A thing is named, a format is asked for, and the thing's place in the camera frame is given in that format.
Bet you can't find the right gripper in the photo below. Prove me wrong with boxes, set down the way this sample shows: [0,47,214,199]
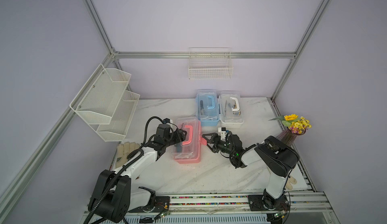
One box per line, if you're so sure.
[203,133,235,156]

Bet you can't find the pink toolbox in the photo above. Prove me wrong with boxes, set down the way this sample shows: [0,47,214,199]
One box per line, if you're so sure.
[172,117,201,164]

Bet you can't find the blue toolbox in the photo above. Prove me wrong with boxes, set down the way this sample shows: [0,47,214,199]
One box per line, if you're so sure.
[196,90,220,127]

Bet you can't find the white clear toolbox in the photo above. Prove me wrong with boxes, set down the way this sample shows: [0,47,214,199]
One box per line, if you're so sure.
[218,91,244,128]

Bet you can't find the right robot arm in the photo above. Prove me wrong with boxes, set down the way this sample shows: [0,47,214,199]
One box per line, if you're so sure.
[202,131,300,213]

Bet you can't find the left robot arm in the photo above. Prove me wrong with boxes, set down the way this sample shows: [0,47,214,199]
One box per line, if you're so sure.
[84,117,187,224]

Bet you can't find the left beige work glove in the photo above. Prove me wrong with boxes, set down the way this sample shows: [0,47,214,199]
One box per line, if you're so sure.
[114,142,140,169]

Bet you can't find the beige work glove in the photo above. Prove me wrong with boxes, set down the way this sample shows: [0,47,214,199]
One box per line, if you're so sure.
[285,175,297,190]
[114,142,140,169]

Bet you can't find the lower white mesh shelf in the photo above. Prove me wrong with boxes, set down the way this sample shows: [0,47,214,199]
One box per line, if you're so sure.
[96,91,140,142]

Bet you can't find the white mesh shelf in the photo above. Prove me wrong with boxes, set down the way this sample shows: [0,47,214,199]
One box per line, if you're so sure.
[96,91,140,142]
[70,64,131,125]

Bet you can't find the flower vase bouquet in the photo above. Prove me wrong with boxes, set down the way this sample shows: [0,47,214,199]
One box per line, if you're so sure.
[270,114,312,146]

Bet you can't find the right beige work glove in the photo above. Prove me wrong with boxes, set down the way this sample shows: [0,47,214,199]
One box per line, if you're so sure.
[285,175,297,190]

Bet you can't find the upper white mesh shelf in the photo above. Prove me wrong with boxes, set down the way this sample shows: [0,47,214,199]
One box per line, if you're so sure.
[70,64,131,125]

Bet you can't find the white wire wall basket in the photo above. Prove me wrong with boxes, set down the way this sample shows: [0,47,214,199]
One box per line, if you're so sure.
[188,47,233,80]

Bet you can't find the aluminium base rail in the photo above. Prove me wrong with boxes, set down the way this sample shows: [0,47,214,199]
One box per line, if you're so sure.
[156,191,333,215]

